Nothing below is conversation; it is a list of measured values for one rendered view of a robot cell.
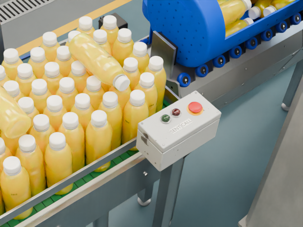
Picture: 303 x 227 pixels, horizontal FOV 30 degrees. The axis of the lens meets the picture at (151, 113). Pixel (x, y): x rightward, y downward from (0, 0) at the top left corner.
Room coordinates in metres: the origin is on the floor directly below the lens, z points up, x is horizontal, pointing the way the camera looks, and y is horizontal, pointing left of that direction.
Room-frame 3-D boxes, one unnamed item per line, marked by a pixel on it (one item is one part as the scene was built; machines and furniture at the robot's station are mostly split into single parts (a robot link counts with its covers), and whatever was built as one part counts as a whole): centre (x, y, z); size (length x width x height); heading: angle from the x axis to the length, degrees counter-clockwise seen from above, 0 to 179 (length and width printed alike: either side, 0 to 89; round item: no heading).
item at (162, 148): (0.95, -0.07, 1.05); 0.20 x 0.10 x 0.10; 135
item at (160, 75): (1.15, 0.00, 0.99); 0.07 x 0.07 x 0.19
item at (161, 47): (1.30, -0.02, 0.99); 0.10 x 0.02 x 0.12; 45
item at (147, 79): (1.08, 0.02, 1.09); 0.04 x 0.04 x 0.02
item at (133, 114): (1.02, 0.04, 0.99); 0.07 x 0.07 x 0.19
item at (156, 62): (1.15, 0.00, 1.09); 0.04 x 0.04 x 0.02
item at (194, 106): (0.99, -0.11, 1.11); 0.04 x 0.04 x 0.01
